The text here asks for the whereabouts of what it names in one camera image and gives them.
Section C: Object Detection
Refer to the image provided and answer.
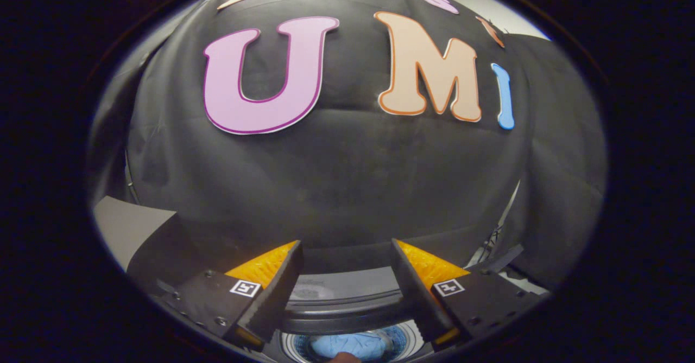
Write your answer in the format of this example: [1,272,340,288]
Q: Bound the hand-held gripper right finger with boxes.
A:
[390,238,549,347]

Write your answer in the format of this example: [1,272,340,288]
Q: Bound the light blue garment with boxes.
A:
[309,332,394,361]

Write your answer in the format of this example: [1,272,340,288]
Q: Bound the white and grey cabinet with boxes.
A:
[93,196,218,293]

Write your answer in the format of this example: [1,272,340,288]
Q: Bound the grey washing machine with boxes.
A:
[266,265,435,363]

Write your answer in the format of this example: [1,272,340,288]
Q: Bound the black floor cables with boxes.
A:
[468,181,522,269]

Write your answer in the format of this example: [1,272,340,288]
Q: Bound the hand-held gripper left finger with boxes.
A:
[163,240,305,352]

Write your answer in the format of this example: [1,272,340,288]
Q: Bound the black backdrop cloth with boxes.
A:
[87,0,608,290]

